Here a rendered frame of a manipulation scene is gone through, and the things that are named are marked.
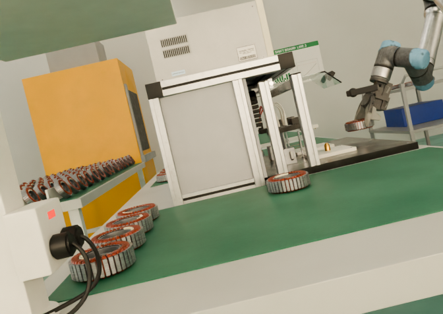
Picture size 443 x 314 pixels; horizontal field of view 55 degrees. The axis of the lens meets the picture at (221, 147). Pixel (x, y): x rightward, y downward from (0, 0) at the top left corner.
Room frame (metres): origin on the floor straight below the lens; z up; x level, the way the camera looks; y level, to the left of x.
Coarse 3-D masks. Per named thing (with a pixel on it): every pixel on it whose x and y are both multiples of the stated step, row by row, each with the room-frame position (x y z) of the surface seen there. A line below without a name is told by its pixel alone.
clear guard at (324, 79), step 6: (318, 72) 1.66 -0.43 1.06; (324, 72) 1.66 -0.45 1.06; (306, 78) 1.81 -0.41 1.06; (312, 78) 1.85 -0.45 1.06; (318, 78) 1.80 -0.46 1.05; (324, 78) 1.74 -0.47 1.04; (330, 78) 1.69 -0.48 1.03; (336, 78) 1.66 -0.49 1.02; (276, 84) 1.75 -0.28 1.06; (318, 84) 1.89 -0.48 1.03; (324, 84) 1.83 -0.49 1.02; (330, 84) 1.77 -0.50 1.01
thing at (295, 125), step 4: (288, 120) 1.50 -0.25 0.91; (292, 120) 1.45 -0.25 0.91; (296, 120) 1.45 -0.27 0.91; (292, 124) 1.45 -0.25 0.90; (296, 124) 1.44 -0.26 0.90; (316, 124) 1.46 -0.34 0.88; (280, 128) 1.44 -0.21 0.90; (284, 128) 1.44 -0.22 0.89; (288, 128) 1.44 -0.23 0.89; (292, 128) 1.44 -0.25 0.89; (296, 128) 1.44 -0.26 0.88; (300, 128) 1.44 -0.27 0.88; (312, 128) 1.45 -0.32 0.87; (280, 132) 1.44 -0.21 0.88; (280, 136) 1.49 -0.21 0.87; (284, 136) 1.45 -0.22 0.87; (284, 140) 1.45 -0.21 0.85; (284, 144) 1.45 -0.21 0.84
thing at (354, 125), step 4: (356, 120) 1.73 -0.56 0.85; (360, 120) 1.65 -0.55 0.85; (364, 120) 1.65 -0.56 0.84; (372, 120) 1.66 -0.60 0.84; (344, 124) 1.71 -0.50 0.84; (348, 124) 1.67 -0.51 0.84; (352, 124) 1.66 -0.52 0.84; (356, 124) 1.65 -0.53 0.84; (360, 124) 1.65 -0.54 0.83; (364, 124) 1.64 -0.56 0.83; (372, 124) 1.66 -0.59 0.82; (348, 128) 1.67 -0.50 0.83; (352, 128) 1.66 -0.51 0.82; (356, 128) 1.65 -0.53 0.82; (360, 128) 1.64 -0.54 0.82; (364, 128) 1.65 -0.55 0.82
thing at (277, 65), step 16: (240, 64) 1.25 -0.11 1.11; (256, 64) 1.26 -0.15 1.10; (272, 64) 1.26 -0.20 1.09; (288, 64) 1.26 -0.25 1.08; (176, 80) 1.25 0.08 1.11; (192, 80) 1.25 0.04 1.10; (208, 80) 1.25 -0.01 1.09; (224, 80) 1.25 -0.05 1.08; (256, 80) 1.79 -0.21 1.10; (272, 80) 1.62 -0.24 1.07; (160, 96) 1.25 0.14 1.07
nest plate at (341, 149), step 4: (332, 148) 1.50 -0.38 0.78; (336, 148) 1.47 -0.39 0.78; (340, 148) 1.45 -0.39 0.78; (344, 148) 1.42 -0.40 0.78; (348, 148) 1.41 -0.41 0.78; (352, 148) 1.41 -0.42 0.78; (356, 148) 1.41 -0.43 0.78; (320, 152) 1.47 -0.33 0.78; (324, 152) 1.44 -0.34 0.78; (328, 152) 1.42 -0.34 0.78; (332, 152) 1.40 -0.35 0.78; (336, 152) 1.41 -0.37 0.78; (340, 152) 1.41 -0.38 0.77; (344, 152) 1.41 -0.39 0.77; (304, 156) 1.53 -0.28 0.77; (320, 156) 1.40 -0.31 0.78; (324, 156) 1.40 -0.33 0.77; (328, 156) 1.40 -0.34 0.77
